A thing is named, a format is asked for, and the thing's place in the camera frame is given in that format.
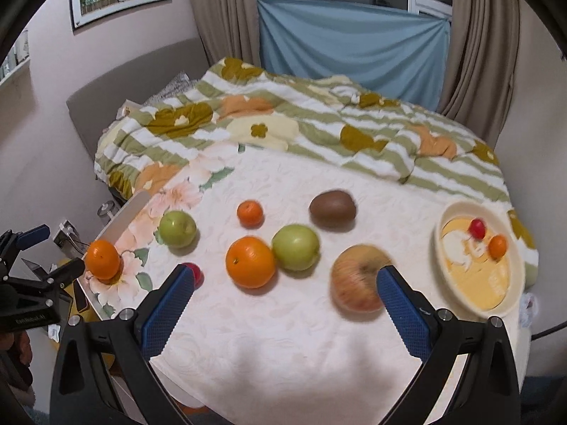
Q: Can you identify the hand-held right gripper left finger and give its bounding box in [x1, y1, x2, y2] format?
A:
[49, 264, 196, 425]

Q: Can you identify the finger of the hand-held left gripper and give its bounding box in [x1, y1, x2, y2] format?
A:
[0, 226, 50, 275]
[9, 257, 86, 294]

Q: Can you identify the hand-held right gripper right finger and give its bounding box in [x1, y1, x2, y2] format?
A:
[376, 265, 521, 425]

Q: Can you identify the medium orange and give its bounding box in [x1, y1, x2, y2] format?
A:
[85, 239, 122, 281]

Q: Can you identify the red yellow apple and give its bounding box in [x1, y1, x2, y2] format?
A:
[331, 244, 393, 313]

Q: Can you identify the small green apple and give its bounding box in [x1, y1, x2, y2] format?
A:
[158, 210, 198, 249]

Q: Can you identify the cream yellow bowl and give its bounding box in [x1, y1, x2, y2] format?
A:
[435, 201, 526, 319]

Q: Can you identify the large orange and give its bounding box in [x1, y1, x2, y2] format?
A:
[225, 236, 276, 288]

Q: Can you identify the large green apple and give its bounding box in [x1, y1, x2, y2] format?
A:
[271, 224, 320, 272]

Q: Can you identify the brown kiwi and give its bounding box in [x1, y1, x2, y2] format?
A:
[309, 190, 357, 227]

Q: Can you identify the small tangerine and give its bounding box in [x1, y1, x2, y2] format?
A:
[237, 200, 265, 227]

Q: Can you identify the person's left hand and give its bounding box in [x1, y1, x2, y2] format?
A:
[0, 332, 33, 386]

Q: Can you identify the tiny orange kumquat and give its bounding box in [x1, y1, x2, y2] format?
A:
[488, 234, 508, 259]

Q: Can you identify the white floral blanket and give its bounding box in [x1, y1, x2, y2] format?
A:
[83, 144, 532, 425]

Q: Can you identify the white plastic bag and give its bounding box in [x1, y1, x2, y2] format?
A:
[519, 292, 540, 329]

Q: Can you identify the small cardboard box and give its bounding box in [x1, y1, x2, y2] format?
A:
[116, 100, 145, 119]

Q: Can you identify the grey bed headboard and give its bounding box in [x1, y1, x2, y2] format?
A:
[66, 38, 211, 173]

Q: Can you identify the grey patterned pillow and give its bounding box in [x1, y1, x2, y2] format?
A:
[151, 71, 201, 103]

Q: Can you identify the green striped flower blanket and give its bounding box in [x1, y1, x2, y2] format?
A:
[94, 57, 540, 286]

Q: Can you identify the blue cloth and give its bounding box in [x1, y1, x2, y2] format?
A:
[257, 0, 451, 111]

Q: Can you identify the beige curtain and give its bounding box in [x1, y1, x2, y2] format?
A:
[184, 0, 266, 72]
[436, 0, 521, 147]

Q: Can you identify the black cable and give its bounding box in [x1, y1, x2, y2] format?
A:
[529, 316, 567, 341]

